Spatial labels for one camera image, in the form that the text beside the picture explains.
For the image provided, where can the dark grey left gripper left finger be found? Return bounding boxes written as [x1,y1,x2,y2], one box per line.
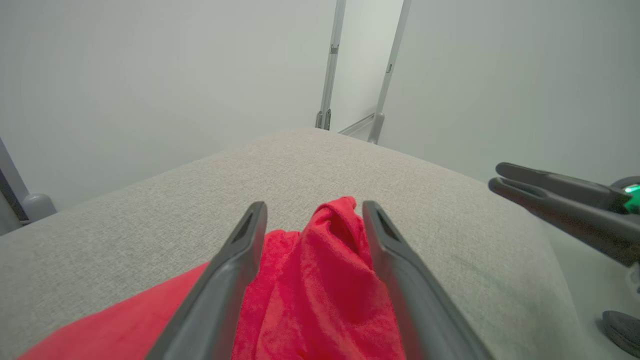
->
[146,201,268,360]

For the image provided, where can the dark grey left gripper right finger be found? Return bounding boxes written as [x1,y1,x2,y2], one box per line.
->
[363,200,494,360]

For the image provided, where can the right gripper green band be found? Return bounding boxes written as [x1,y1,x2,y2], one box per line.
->
[488,162,640,266]

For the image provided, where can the red garment with white trim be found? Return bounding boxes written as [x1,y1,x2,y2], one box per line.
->
[19,196,407,360]

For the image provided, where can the grey partition floor rail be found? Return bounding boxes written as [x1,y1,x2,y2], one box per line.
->
[338,113,375,137]

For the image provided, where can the grey single partition post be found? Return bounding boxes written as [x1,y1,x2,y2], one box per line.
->
[368,0,413,145]

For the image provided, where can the grey double partition post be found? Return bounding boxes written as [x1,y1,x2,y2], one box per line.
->
[315,0,347,131]

